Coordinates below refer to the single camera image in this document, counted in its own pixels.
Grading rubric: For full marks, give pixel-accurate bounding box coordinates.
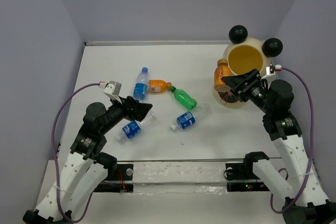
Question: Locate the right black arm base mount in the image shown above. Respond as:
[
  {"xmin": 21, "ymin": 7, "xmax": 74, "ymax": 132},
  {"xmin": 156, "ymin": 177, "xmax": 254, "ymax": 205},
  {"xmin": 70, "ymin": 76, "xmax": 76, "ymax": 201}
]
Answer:
[{"xmin": 223, "ymin": 163, "xmax": 269, "ymax": 193}]

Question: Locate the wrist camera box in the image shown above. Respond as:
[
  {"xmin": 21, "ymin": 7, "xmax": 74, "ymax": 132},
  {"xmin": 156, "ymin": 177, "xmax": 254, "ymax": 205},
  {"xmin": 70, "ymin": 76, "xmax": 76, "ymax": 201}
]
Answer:
[
  {"xmin": 262, "ymin": 65, "xmax": 282, "ymax": 82},
  {"xmin": 103, "ymin": 81, "xmax": 122, "ymax": 103}
]

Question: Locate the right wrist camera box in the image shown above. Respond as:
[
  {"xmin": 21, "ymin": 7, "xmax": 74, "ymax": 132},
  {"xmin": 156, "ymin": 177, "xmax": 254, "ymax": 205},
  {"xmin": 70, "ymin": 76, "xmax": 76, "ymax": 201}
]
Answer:
[{"xmin": 262, "ymin": 65, "xmax": 282, "ymax": 82}]

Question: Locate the green plastic bottle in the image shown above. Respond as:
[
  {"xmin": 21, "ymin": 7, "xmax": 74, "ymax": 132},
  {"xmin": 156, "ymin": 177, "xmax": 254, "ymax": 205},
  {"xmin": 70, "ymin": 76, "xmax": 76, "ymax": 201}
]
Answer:
[{"xmin": 170, "ymin": 86, "xmax": 197, "ymax": 110}]

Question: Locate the upright-lying blue label water bottle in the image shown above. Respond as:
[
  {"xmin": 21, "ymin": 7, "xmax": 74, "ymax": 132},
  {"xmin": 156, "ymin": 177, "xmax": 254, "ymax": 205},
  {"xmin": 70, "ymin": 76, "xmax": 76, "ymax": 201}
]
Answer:
[{"xmin": 133, "ymin": 67, "xmax": 149, "ymax": 100}]

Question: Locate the cream bin with black ears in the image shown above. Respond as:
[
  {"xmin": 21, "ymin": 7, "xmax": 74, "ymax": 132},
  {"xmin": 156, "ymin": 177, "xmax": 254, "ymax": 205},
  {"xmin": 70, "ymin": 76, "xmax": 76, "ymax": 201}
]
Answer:
[{"xmin": 213, "ymin": 25, "xmax": 283, "ymax": 109}]

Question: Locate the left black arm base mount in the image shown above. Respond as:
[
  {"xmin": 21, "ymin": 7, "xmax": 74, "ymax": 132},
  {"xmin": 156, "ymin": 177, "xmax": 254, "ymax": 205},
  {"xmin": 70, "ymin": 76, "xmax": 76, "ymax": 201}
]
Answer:
[{"xmin": 94, "ymin": 163, "xmax": 134, "ymax": 193}]

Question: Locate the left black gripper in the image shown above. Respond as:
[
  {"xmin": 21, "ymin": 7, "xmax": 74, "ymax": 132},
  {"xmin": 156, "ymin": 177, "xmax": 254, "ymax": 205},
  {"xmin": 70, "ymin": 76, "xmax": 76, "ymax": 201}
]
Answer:
[{"xmin": 100, "ymin": 93, "xmax": 153, "ymax": 134}]

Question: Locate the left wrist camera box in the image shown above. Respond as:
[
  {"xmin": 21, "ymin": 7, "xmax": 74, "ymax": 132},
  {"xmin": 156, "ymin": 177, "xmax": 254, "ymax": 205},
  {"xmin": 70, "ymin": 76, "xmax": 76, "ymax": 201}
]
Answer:
[{"xmin": 103, "ymin": 81, "xmax": 122, "ymax": 103}]

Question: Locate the orange juice bottle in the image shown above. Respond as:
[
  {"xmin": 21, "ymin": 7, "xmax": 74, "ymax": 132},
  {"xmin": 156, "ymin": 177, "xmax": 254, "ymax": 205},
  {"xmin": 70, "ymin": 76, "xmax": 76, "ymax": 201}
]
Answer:
[{"xmin": 148, "ymin": 79, "xmax": 172, "ymax": 93}]

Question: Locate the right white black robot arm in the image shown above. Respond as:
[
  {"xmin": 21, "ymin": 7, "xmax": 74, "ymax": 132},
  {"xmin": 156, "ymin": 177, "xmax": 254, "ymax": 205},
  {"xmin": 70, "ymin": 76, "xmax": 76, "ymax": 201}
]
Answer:
[{"xmin": 222, "ymin": 69, "xmax": 335, "ymax": 223}]

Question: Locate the amber tea bottle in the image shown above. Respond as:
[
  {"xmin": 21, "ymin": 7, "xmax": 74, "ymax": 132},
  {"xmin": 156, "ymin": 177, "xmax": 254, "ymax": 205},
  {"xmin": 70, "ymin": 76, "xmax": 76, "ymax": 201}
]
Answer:
[{"xmin": 214, "ymin": 59, "xmax": 232, "ymax": 92}]

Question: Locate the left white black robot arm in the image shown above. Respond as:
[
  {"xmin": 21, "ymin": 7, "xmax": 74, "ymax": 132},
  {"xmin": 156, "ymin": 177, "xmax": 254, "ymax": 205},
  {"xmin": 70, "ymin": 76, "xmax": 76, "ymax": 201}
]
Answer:
[{"xmin": 23, "ymin": 96, "xmax": 153, "ymax": 223}]

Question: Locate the purple cable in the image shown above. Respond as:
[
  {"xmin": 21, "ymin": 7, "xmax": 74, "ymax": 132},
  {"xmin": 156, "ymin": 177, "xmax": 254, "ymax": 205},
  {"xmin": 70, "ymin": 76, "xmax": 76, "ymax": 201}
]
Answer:
[
  {"xmin": 51, "ymin": 81, "xmax": 106, "ymax": 222},
  {"xmin": 270, "ymin": 67, "xmax": 314, "ymax": 214}
]

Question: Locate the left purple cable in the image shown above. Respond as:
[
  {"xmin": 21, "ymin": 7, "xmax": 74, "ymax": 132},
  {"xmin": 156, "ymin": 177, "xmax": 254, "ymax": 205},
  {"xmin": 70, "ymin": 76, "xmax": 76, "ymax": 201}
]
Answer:
[{"xmin": 51, "ymin": 81, "xmax": 106, "ymax": 222}]

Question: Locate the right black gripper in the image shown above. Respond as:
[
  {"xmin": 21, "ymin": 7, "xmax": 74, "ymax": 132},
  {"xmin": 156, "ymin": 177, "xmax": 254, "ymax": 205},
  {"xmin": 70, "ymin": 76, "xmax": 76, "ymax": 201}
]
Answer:
[{"xmin": 222, "ymin": 68, "xmax": 274, "ymax": 114}]

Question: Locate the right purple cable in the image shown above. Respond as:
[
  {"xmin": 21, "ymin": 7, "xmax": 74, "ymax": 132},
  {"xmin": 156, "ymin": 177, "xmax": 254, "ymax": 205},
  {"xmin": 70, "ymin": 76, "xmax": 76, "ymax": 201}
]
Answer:
[{"xmin": 270, "ymin": 67, "xmax": 314, "ymax": 214}]

